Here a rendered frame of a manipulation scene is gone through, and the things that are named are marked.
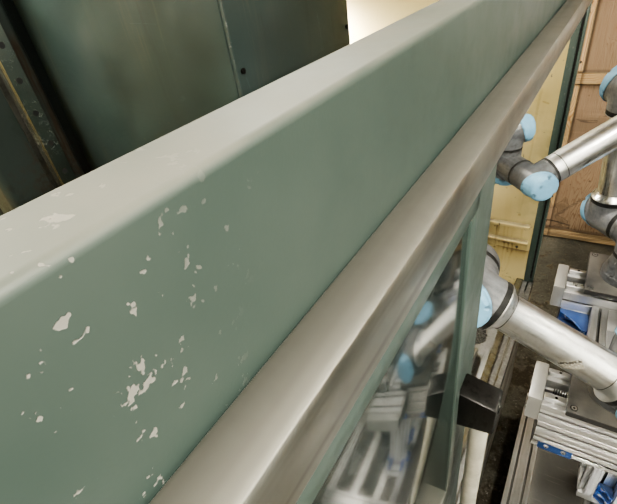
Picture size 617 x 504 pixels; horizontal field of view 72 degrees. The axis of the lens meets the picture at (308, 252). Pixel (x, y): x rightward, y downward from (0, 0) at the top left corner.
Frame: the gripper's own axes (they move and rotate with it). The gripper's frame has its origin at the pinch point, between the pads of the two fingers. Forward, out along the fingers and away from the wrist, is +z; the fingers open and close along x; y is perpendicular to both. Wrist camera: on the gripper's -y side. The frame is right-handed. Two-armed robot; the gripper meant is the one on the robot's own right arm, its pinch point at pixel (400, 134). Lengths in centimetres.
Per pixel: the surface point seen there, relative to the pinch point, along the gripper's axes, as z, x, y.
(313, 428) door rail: 17, -108, -30
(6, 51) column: 93, -10, -36
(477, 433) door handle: -2, -75, 24
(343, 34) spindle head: 13.5, -0.3, -27.3
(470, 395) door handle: -1, -75, 15
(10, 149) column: 100, -16, -14
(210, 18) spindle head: 36, -35, -38
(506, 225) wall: -51, 44, 63
